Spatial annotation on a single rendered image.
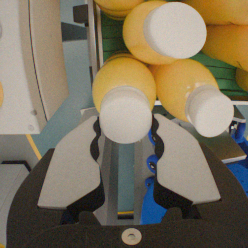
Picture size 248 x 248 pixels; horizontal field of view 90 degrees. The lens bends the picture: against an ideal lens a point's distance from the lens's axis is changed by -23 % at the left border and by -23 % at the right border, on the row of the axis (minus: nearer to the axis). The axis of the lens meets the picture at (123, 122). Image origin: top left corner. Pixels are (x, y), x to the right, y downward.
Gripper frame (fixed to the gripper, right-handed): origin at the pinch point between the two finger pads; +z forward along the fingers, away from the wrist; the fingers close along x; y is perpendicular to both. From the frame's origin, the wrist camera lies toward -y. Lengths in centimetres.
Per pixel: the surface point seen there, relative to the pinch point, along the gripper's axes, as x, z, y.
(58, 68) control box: -7.7, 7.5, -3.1
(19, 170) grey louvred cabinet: -121, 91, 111
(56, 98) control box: -7.7, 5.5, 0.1
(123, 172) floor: -3, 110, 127
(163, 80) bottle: 4.1, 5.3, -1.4
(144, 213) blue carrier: 2.7, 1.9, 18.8
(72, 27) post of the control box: -10.7, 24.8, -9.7
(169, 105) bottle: 4.5, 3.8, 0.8
